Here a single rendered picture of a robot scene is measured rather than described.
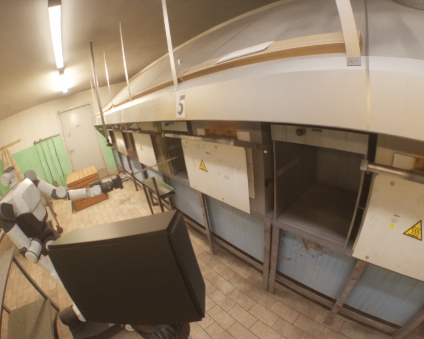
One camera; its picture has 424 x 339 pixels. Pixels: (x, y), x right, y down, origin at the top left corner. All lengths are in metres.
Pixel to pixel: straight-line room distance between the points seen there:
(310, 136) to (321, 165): 0.75
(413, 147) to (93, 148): 5.84
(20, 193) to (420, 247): 1.86
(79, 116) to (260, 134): 5.12
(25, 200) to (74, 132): 4.51
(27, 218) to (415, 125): 1.61
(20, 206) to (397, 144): 1.76
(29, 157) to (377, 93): 5.97
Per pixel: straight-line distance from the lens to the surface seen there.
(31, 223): 1.33
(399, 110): 0.52
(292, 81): 0.59
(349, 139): 0.83
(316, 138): 0.87
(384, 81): 0.52
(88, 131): 5.69
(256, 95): 0.65
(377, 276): 1.29
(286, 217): 1.24
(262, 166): 1.10
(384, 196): 0.78
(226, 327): 1.73
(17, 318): 2.56
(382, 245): 0.89
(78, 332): 1.99
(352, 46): 0.57
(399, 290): 1.36
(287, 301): 1.84
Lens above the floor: 1.60
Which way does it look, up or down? 21 degrees down
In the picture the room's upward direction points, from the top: 9 degrees counter-clockwise
